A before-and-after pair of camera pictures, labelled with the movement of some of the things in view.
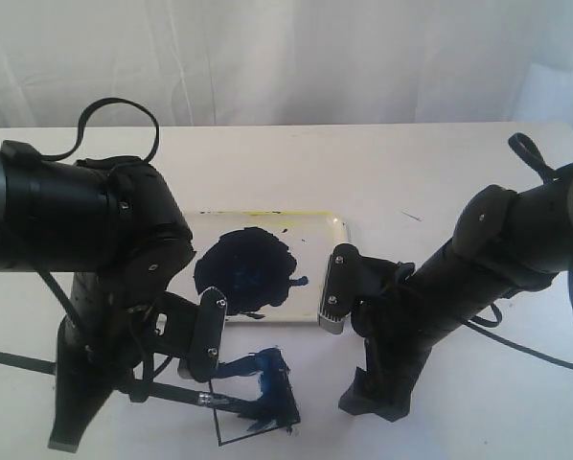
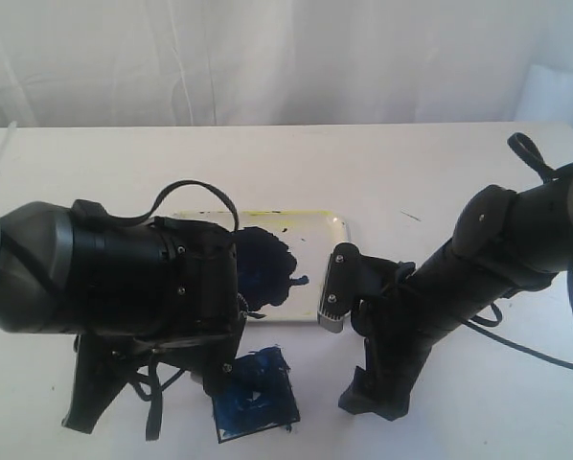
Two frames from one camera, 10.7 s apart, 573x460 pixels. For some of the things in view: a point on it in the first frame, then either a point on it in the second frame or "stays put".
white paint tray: x=270 y=264 stays put
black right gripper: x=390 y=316 stays put
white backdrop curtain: x=286 y=62 stays put
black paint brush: x=174 y=394 to x=154 y=402
